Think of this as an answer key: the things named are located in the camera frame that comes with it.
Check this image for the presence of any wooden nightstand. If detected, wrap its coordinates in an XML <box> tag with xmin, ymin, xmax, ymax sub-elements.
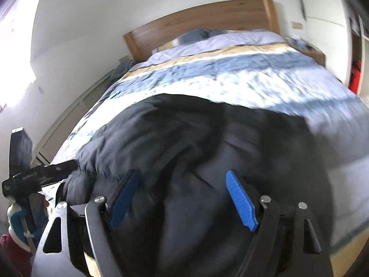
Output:
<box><xmin>288</xmin><ymin>37</ymin><xmax>326</xmax><ymax>65</ymax></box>

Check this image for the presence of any wooden headboard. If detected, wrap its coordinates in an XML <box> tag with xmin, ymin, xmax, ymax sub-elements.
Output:
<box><xmin>123</xmin><ymin>0</ymin><xmax>281</xmax><ymax>62</ymax></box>

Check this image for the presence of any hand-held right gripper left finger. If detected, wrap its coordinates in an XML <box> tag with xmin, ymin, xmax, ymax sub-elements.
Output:
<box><xmin>32</xmin><ymin>169</ymin><xmax>142</xmax><ymax>277</ymax></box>

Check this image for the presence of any pink garment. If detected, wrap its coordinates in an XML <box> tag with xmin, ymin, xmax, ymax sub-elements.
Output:
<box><xmin>0</xmin><ymin>234</ymin><xmax>32</xmax><ymax>277</ymax></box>

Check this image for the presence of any white wardrobe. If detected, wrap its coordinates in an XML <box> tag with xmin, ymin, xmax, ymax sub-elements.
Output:
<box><xmin>294</xmin><ymin>0</ymin><xmax>369</xmax><ymax>96</ymax></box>

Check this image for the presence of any bright window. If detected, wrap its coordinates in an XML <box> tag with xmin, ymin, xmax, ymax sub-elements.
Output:
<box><xmin>0</xmin><ymin>4</ymin><xmax>38</xmax><ymax>110</ymax></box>

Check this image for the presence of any blue pillow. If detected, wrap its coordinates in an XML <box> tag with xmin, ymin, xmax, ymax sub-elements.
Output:
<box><xmin>177</xmin><ymin>28</ymin><xmax>229</xmax><ymax>46</ymax></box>

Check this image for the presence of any blue-grey cloth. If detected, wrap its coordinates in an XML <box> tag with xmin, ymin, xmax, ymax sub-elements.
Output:
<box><xmin>111</xmin><ymin>59</ymin><xmax>136</xmax><ymax>78</ymax></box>

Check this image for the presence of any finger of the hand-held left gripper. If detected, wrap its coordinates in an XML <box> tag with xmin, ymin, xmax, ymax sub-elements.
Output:
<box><xmin>43</xmin><ymin>160</ymin><xmax>79</xmax><ymax>180</ymax></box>

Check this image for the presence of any striped duvet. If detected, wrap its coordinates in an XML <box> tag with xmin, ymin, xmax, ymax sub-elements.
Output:
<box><xmin>52</xmin><ymin>29</ymin><xmax>369</xmax><ymax>266</ymax></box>

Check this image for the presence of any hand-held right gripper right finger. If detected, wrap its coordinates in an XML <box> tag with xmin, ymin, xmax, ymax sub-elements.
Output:
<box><xmin>226</xmin><ymin>170</ymin><xmax>335</xmax><ymax>277</ymax></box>

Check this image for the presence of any black puffer jacket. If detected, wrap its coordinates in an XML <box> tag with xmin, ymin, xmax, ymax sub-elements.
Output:
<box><xmin>55</xmin><ymin>94</ymin><xmax>335</xmax><ymax>277</ymax></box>

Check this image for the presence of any red item in wardrobe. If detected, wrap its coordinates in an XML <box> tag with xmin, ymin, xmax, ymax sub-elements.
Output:
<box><xmin>348</xmin><ymin>60</ymin><xmax>363</xmax><ymax>94</ymax></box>

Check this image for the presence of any striped pillow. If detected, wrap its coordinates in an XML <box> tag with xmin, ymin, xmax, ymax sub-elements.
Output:
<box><xmin>153</xmin><ymin>39</ymin><xmax>181</xmax><ymax>54</ymax></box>

